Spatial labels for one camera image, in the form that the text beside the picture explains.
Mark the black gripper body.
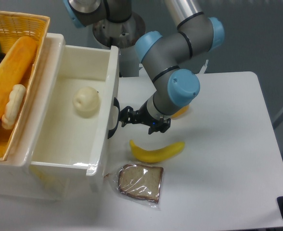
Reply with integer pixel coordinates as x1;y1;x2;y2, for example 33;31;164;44
137;102;157;126

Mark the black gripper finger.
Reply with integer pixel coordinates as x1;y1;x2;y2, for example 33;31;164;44
148;118;171;134
119;106;138;127

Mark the white drawer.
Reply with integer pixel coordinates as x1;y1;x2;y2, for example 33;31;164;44
30;44;121;193

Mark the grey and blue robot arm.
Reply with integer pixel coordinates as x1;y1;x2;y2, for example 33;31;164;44
64;0;225;133

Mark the white drawer cabinet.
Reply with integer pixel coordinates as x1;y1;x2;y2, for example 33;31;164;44
0;33;66;200

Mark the yellow bell pepper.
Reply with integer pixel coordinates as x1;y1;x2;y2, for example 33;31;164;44
171;105;190;119

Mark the yellow banana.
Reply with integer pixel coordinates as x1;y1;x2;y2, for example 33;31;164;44
129;140;185;163

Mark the bread slice in plastic bag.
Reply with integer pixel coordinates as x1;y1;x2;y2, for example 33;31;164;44
104;163;164;209

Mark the pale twisted bread roll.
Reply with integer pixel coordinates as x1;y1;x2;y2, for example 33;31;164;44
1;84;26;130

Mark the orange baguette loaf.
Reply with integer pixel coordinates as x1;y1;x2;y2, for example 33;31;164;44
0;36;37;119

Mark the yellow wicker basket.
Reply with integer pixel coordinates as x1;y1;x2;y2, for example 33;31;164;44
0;11;50;161

